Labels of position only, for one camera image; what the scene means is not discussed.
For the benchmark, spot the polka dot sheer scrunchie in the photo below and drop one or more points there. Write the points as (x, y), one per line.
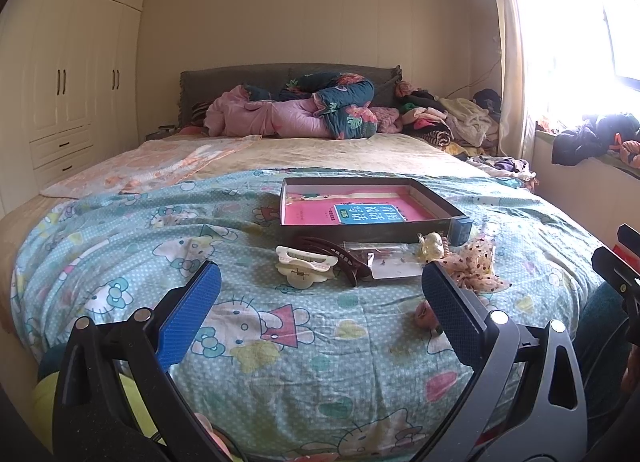
(472, 267)

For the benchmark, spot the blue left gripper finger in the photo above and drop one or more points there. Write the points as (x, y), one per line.
(189, 307)
(457, 315)

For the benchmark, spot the cream built-in wardrobe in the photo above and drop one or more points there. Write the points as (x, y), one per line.
(68, 90)

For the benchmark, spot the pile of clothes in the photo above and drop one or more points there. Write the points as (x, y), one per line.
(465, 128)

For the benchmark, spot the dark clothes on windowsill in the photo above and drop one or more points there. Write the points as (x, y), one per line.
(593, 138)

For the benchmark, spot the earring card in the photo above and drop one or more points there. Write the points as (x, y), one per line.
(394, 265)

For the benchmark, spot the dark cardboard tray box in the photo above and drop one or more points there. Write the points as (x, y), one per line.
(452, 223)

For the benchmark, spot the pink book with blue label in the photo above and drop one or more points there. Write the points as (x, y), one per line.
(356, 205)

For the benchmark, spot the pink quilted comforter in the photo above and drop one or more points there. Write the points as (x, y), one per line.
(233, 114)

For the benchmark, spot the beige bed blanket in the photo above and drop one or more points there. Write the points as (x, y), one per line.
(388, 153)

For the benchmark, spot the cream claw hair clip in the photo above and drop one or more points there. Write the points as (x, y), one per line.
(303, 269)

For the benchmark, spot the grey upholstered headboard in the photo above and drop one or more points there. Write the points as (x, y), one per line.
(199, 86)

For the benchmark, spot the peach floral blanket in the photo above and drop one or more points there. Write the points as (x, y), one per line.
(153, 165)

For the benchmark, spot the dark red banana hair clip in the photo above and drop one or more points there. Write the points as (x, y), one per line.
(349, 265)

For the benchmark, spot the hello kitty blue quilt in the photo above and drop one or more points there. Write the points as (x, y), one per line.
(286, 372)

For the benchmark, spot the cream curtain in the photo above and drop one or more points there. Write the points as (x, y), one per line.
(517, 132)

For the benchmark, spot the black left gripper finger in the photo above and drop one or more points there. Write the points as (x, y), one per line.
(628, 236)
(615, 270)

